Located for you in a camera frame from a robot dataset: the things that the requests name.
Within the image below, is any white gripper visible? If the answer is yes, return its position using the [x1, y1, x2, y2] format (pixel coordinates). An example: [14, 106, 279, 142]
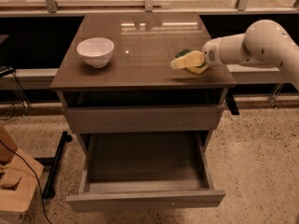
[170, 38, 222, 69]

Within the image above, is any green and yellow sponge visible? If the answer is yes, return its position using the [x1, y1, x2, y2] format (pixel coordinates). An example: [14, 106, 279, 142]
[175, 49, 209, 75]

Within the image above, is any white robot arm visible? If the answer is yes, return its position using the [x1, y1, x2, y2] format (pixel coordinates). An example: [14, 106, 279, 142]
[170, 20, 299, 90]

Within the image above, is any grey drawer cabinet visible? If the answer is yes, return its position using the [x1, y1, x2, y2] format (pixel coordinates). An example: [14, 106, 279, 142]
[50, 12, 236, 214]

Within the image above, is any open grey middle drawer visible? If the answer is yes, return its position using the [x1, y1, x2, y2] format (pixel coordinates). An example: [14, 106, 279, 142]
[66, 132, 225, 212]

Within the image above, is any white ceramic bowl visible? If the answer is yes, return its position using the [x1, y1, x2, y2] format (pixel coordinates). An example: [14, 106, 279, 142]
[77, 37, 114, 68]

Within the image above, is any black metal stand leg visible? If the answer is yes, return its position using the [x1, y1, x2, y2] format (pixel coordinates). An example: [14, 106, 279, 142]
[36, 131, 72, 199]

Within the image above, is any wooden box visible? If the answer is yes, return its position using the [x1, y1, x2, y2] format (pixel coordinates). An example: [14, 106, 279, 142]
[0, 126, 44, 224]

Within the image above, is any metal window frame rail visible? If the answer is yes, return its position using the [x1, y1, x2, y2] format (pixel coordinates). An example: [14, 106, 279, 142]
[0, 0, 299, 17]

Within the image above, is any black cable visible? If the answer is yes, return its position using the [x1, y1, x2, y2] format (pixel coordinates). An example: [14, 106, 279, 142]
[0, 139, 52, 224]

